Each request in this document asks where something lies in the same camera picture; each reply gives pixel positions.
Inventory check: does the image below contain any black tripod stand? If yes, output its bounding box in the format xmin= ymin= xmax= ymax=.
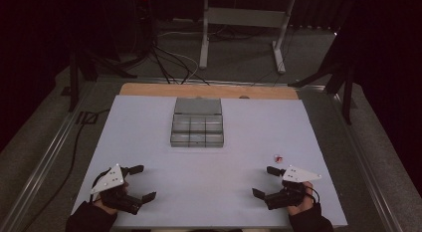
xmin=288 ymin=32 xmax=355 ymax=125
xmin=67 ymin=42 xmax=137 ymax=114

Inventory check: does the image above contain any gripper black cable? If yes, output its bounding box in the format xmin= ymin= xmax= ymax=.
xmin=304 ymin=184 xmax=321 ymax=205
xmin=89 ymin=169 xmax=111 ymax=204

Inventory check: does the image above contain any person's right hand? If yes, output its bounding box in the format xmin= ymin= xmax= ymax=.
xmin=286 ymin=180 xmax=316 ymax=217

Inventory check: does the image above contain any clear plastic compartment box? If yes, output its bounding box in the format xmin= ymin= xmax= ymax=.
xmin=169 ymin=97 xmax=225 ymax=149

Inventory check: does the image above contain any white floor cable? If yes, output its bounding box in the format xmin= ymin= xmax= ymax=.
xmin=156 ymin=30 xmax=201 ymax=85

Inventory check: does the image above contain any metal floor rail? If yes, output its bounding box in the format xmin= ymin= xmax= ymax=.
xmin=0 ymin=82 xmax=98 ymax=232
xmin=322 ymin=87 xmax=404 ymax=232

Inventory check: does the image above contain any black floor cable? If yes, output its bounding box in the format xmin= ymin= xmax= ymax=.
xmin=21 ymin=108 xmax=111 ymax=232

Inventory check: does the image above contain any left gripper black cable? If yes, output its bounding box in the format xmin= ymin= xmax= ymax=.
xmin=89 ymin=169 xmax=111 ymax=204

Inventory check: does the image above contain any bundle of black cables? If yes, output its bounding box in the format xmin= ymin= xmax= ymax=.
xmin=145 ymin=39 xmax=211 ymax=87

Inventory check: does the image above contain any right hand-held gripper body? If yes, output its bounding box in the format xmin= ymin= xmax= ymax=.
xmin=264 ymin=164 xmax=322 ymax=211

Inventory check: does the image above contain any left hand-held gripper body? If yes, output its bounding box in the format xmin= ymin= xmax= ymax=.
xmin=91 ymin=163 xmax=144 ymax=216

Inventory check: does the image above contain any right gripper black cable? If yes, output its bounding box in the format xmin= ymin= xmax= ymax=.
xmin=304 ymin=184 xmax=321 ymax=205

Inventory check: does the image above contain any white metal stand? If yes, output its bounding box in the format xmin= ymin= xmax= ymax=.
xmin=198 ymin=0 xmax=297 ymax=76

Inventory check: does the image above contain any white table mat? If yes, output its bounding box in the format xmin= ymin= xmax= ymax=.
xmin=71 ymin=94 xmax=349 ymax=229

